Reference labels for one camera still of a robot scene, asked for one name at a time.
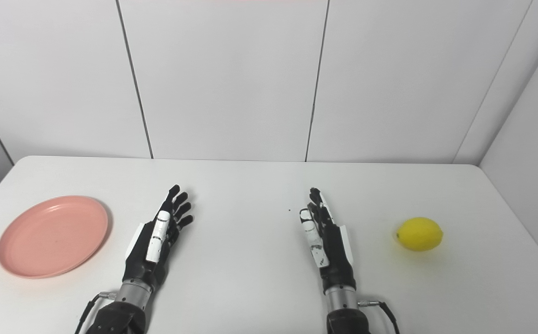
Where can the yellow lemon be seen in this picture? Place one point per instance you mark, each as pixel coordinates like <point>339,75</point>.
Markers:
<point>419,234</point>

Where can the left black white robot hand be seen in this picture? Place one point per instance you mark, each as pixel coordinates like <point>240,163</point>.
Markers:
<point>144,257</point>

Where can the pink round plate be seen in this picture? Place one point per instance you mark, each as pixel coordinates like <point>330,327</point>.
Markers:
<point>54,236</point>

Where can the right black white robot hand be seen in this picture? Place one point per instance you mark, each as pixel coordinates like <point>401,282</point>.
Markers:
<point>336,260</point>

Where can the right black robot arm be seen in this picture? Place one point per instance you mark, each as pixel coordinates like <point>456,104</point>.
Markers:
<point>345,313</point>

